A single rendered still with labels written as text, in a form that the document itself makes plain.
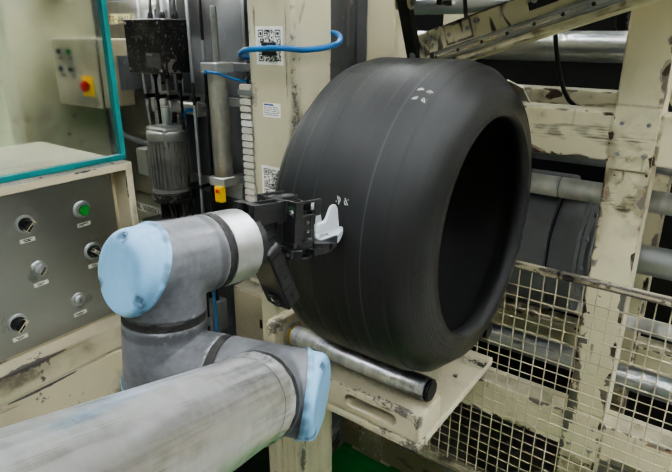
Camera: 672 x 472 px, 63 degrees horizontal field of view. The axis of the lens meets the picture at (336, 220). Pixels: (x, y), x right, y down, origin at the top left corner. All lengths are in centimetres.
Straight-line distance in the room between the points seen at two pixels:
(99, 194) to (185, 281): 75
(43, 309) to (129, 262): 76
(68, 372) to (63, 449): 106
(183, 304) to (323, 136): 42
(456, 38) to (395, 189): 64
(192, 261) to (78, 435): 31
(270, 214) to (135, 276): 20
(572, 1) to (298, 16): 56
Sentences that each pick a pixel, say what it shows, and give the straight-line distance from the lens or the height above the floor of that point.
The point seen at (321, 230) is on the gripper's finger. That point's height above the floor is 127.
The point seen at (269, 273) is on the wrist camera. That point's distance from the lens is 73.
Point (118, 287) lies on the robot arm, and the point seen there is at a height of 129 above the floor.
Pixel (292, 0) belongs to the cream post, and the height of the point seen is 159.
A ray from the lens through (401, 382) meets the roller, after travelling 109.
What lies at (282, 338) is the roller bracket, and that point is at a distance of 123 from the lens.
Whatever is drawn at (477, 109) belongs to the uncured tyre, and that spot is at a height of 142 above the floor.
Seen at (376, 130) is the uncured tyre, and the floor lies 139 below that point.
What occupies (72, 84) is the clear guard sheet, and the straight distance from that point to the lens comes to 124.
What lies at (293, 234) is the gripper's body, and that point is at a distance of 72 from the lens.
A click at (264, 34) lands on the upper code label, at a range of 119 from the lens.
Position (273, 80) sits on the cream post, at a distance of 118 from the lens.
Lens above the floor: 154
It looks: 19 degrees down
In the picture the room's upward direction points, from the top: straight up
